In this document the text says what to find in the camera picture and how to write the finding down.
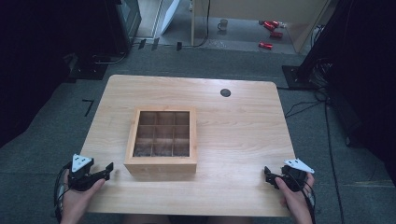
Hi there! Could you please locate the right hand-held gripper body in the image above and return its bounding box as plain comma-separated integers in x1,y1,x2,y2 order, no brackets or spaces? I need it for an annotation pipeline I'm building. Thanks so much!
281,158,316,192

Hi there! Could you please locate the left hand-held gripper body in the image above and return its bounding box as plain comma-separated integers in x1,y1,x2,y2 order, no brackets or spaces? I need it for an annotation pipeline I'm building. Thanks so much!
67,153,104,191

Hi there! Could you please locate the person's left hand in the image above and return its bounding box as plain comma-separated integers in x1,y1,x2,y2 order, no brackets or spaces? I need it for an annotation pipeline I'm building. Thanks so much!
60,169,106,224

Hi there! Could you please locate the person's right hand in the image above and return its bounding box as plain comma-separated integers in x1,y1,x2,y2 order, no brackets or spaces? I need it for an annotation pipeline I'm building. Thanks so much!
274,173,316,224

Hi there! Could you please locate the wooden compartment box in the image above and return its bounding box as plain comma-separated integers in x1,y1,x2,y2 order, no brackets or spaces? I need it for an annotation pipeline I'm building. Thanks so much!
123,106,198,182

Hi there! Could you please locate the black flat floor base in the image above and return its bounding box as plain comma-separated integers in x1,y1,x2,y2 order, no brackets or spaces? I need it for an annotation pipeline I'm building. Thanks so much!
65,53,109,82

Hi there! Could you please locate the dark cabinet with screen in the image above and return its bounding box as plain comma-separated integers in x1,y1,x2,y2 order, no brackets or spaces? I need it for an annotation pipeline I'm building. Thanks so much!
104,0,143,55

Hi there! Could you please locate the white board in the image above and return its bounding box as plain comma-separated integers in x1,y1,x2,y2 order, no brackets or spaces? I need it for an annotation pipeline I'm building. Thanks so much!
159,0,181,35

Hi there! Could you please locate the right hand-held gripper cable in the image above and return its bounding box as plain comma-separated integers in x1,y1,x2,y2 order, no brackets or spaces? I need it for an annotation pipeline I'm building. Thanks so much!
290,173,318,224

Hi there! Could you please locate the hand-held gripper cable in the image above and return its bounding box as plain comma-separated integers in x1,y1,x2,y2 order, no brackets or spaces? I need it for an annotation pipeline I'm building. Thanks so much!
52,161,73,224
290,173,318,224

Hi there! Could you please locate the left hand-held gripper cable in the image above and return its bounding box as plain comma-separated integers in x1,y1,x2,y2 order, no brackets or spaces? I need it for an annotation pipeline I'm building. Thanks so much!
52,161,73,224

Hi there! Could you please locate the long black floor cable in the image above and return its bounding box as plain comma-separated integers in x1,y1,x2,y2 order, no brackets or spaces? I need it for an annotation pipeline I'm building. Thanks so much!
322,99,346,224

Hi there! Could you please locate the black looped floor cable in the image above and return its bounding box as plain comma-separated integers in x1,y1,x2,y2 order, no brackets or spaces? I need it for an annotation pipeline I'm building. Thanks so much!
284,88,329,119

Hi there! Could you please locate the black stand base plate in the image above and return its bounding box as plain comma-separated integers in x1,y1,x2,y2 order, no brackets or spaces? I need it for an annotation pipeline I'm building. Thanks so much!
281,63,317,91

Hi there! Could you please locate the black curved floor cable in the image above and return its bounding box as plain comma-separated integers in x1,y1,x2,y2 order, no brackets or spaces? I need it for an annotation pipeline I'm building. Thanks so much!
92,43,141,65

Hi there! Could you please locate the black hanging cable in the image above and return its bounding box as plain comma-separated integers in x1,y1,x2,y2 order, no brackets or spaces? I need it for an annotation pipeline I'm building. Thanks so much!
191,0,212,49

